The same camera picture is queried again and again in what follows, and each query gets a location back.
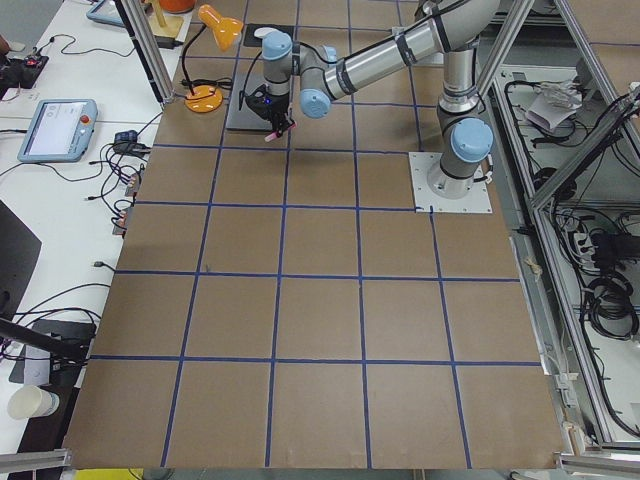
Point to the silver laptop notebook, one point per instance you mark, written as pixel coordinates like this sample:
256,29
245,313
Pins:
244,119

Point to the orange desk lamp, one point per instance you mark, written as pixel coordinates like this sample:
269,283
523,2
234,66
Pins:
206,60

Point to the pink marker pen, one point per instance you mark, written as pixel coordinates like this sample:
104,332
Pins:
279,133

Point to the black power adapter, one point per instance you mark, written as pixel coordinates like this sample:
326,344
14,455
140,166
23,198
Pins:
166,42

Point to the white paper cup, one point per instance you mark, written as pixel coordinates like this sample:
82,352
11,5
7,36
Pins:
32,402

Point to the aluminium frame post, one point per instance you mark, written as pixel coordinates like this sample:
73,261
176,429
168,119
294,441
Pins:
138,28

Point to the black mousepad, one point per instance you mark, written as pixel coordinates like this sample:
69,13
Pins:
250,41

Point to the wooden stand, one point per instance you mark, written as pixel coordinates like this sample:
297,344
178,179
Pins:
162,24

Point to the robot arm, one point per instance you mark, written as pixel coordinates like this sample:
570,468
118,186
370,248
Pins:
450,28

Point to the blue teach pendant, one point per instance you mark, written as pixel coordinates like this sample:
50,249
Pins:
105,12
60,131

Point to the orange cylindrical container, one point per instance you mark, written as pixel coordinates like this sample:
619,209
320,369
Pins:
177,6

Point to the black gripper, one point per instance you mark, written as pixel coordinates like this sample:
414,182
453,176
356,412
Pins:
276,106

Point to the white computer mouse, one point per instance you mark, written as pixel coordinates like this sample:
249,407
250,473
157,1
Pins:
262,32

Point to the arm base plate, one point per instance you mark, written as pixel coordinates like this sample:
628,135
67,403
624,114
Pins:
434,192

